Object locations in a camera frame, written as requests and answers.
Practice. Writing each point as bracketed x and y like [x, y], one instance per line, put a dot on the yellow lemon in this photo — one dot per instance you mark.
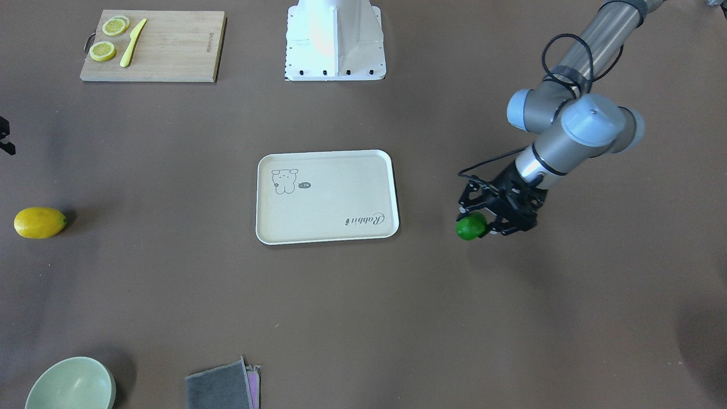
[39, 222]

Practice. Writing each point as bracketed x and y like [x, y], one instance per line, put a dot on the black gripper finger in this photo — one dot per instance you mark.
[6, 145]

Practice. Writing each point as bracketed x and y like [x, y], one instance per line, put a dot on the mint green bowl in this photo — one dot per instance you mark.
[76, 382]

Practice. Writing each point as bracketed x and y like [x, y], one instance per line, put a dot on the wooden cutting board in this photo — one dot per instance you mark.
[174, 46]

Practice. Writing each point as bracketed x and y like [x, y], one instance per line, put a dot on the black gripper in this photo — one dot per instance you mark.
[507, 186]

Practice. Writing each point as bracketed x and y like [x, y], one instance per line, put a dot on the grey folded cloth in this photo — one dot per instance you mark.
[236, 385]

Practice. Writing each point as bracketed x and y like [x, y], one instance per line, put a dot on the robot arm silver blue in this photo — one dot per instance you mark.
[571, 124]

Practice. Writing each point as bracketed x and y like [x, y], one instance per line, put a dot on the beige rabbit tray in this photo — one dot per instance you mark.
[321, 196]

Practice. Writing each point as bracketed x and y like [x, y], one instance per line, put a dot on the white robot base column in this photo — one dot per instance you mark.
[334, 41]

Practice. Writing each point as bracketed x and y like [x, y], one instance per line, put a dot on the lemon slice near handle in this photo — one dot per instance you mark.
[102, 51]

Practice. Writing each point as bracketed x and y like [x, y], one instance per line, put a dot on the green lime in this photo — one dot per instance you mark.
[471, 226]

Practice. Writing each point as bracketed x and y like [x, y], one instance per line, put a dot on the yellow plastic knife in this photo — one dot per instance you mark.
[126, 59]

